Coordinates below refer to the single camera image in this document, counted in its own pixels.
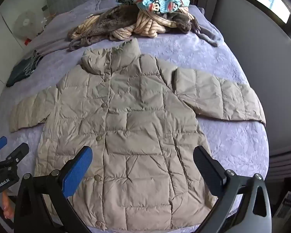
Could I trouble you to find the pile of unfolded clothes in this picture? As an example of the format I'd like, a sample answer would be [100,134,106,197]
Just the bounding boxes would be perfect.
[67,5,219,51]

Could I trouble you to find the blue cartoon print garment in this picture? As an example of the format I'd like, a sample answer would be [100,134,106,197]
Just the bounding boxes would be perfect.
[118,0,190,14]

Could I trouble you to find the white standing fan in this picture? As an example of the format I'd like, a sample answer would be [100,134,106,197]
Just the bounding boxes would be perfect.
[13,11,37,41]

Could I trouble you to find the beige puffer jacket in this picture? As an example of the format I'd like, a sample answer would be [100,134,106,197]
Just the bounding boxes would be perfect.
[10,39,266,231]

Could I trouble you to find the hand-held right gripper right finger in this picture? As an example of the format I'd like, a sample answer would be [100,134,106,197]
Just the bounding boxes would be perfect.
[193,146,274,233]

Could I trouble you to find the cream striped fleece garment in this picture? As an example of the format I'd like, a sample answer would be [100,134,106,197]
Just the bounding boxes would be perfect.
[71,8,196,41]

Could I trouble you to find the lavender floral bedspread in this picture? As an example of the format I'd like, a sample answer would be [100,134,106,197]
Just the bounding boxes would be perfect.
[0,0,270,233]

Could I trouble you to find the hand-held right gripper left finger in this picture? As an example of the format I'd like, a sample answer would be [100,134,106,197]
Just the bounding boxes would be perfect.
[14,146,93,233]

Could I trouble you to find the folded dark blue jeans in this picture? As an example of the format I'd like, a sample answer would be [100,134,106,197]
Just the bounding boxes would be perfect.
[6,50,44,87]

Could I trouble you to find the person's left hand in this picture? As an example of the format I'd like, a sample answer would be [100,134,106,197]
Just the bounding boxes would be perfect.
[0,191,15,220]

